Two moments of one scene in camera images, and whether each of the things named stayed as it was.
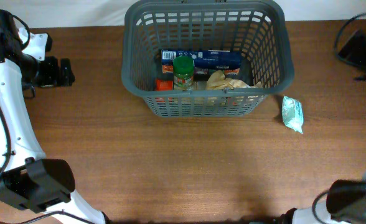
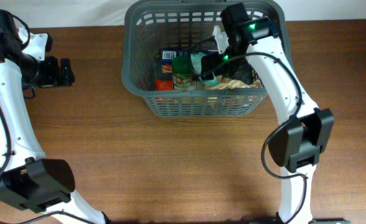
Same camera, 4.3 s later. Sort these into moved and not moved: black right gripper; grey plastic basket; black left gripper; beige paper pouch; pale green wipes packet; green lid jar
Moved: black right gripper; pale green wipes packet
Not moved: beige paper pouch; grey plastic basket; black left gripper; green lid jar
